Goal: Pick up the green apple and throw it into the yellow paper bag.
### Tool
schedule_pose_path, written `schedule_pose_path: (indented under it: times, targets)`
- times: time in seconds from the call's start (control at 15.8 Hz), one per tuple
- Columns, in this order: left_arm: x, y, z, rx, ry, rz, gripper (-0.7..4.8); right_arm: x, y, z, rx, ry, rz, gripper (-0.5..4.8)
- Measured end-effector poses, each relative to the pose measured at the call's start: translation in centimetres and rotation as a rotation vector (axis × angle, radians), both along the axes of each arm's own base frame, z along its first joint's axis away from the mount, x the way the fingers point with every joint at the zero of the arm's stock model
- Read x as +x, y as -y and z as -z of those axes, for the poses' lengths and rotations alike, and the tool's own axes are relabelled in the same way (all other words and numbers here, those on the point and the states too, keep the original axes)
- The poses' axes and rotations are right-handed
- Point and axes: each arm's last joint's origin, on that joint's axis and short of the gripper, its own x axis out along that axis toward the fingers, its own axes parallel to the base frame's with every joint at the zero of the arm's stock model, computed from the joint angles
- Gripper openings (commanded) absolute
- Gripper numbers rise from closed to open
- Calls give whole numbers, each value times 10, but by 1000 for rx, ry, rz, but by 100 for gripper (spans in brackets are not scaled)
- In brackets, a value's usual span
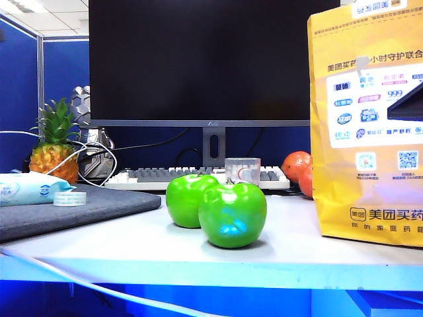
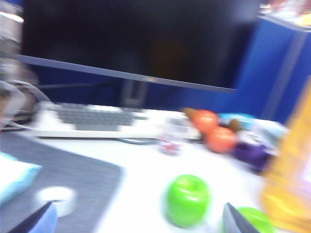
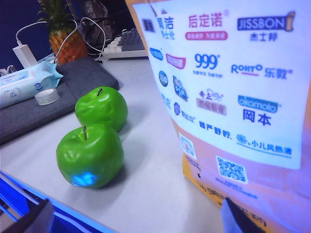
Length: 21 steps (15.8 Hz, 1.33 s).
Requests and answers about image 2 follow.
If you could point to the purple package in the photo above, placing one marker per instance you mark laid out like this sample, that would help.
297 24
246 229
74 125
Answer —
252 153

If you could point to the clear plastic jar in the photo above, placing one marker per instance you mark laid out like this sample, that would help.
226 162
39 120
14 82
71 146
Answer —
173 134

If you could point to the green apple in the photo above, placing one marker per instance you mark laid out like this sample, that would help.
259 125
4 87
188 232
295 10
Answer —
187 201
257 218

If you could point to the clear tape roll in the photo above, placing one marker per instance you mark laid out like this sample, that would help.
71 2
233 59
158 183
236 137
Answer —
59 199

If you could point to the white grey mechanical keyboard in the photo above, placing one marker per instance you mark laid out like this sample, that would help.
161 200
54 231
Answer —
97 121

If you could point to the red tomato front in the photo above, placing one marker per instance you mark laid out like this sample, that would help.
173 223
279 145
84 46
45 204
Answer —
221 140

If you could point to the grey desk mat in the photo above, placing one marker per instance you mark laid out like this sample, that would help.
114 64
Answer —
80 177

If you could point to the red tomato rear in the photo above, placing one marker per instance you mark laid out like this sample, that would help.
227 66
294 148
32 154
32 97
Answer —
206 120

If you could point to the blue white snack package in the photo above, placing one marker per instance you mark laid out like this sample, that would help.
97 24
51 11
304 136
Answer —
262 126

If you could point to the light blue wet wipes pack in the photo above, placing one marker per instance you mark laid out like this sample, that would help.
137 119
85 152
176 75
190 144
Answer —
14 179

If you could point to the yellow printed paper bag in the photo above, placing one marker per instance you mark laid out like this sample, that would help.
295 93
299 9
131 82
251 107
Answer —
291 174

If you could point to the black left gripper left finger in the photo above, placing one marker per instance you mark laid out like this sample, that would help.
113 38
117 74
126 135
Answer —
31 222

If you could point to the red tomato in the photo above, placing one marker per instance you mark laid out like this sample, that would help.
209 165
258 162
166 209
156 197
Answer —
221 140
206 120

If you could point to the grey monitor stand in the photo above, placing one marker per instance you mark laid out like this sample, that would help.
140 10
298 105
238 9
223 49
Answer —
133 93

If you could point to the blue cubicle side partition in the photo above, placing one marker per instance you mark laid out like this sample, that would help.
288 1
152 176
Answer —
274 68

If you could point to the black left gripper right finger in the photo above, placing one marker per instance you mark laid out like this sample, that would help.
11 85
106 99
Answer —
236 222

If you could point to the black computer monitor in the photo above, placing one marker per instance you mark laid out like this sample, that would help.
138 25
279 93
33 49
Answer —
131 41

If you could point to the silver robot figure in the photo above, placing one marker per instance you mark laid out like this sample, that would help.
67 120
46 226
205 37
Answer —
12 72

